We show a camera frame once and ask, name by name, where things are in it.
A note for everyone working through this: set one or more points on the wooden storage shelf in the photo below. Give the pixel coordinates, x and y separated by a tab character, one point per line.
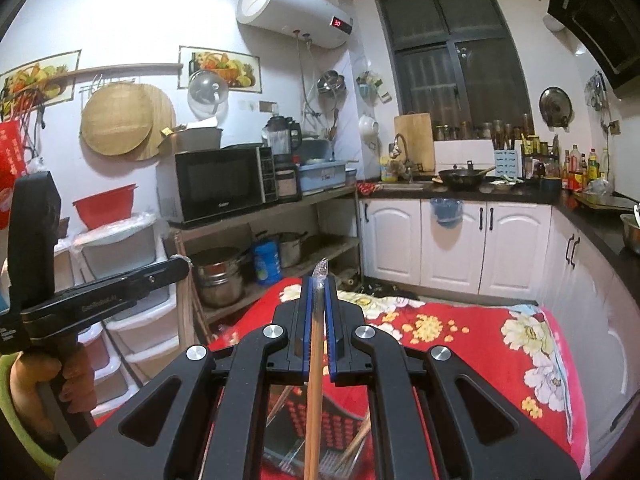
330	197

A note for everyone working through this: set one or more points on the wooden wall rail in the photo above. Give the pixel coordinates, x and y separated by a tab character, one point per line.
125	70

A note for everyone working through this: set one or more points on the row of windowsill jars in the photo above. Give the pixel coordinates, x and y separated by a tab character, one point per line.
480	130

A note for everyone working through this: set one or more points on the open cardboard box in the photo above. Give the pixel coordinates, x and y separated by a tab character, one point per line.
192	140

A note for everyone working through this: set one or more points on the cluster of condiment bottles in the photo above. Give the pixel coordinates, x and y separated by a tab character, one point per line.
585	170

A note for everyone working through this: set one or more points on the fruit wall poster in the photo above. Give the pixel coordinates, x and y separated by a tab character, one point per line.
40	77
220	67

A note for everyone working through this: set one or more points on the hanging wall basket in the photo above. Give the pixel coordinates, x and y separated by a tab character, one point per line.
372	87

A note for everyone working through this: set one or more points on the black blender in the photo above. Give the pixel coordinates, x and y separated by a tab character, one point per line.
282	140

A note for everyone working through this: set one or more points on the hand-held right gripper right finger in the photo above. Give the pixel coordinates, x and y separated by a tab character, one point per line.
332	330

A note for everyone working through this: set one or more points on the white and blue knife block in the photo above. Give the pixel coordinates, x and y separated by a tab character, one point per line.
507	162

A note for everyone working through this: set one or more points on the white plastic drawer unit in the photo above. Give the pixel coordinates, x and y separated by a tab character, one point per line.
102	360
120	252

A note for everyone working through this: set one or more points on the red floral blanket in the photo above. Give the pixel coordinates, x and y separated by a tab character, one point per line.
450	360

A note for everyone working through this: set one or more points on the black spice rack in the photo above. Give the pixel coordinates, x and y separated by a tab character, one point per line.
537	160

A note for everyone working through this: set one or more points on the blue canister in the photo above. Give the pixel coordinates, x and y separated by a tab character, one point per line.
266	262

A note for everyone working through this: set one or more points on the hanging steel pots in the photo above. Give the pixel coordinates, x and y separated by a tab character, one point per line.
331	87

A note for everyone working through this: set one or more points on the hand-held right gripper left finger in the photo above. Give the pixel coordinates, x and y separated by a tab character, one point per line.
306	330

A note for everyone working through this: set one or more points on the steel bowl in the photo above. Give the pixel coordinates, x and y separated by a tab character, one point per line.
631	235

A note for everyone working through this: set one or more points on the wall socket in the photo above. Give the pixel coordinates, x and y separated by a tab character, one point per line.
613	127

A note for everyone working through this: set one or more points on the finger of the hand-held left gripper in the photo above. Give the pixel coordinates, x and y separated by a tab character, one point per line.
165	272

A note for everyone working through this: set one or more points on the red plastic basin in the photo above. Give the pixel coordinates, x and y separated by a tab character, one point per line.
105	207

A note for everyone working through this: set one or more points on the blue hanging bin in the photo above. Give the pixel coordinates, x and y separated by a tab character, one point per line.
446	212

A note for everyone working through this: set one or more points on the round bamboo tray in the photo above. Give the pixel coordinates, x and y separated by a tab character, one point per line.
115	120

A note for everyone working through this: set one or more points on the small steel pot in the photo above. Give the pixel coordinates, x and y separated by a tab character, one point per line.
292	250

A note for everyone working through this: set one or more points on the bunch of chopsticks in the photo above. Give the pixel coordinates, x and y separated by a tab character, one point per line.
357	440

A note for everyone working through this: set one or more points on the round wooden board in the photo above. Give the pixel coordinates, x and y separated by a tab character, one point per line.
162	125

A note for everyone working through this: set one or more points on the white water heater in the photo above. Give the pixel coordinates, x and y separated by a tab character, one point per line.
295	7

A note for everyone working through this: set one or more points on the grey plastic grid utensil holder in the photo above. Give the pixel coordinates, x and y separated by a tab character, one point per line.
287	440

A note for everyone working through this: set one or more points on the black range hood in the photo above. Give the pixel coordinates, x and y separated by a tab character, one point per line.
605	15

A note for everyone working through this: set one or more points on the white kitchen cabinets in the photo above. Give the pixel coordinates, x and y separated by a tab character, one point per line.
505	250

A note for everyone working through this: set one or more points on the black wok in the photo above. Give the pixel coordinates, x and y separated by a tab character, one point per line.
462	177

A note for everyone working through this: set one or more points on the red hanging banner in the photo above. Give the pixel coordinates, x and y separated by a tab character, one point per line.
11	170

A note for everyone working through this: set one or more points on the large steel steamer pot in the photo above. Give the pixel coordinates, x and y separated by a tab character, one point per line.
220	277

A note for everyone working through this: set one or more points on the wooden cutting board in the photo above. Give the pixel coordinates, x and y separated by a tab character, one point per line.
414	142

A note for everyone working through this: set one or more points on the dark pot lid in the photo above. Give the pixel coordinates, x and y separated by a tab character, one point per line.
555	107

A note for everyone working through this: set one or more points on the blue dish basin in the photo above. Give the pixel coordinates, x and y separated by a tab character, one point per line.
325	175

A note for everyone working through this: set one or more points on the white hanging pot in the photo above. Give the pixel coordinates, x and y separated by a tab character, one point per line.
368	126

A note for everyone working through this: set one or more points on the person's left hand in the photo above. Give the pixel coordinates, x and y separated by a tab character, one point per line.
30	375

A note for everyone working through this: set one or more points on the black and white microwave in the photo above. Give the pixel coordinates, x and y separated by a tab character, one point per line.
220	185

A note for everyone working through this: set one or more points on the metal sink faucet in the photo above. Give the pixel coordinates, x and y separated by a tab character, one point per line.
400	150

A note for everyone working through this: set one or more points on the hanging metal utensils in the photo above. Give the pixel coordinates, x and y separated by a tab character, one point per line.
596	90

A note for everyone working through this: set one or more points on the dark framed window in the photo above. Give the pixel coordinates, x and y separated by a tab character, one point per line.
450	60

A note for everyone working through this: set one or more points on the bamboo chopstick pair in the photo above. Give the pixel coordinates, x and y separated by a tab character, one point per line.
315	360

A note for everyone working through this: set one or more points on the red dish cloth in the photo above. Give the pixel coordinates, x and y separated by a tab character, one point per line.
369	189

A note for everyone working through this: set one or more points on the glass pot lid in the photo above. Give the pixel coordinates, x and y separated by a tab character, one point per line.
207	92

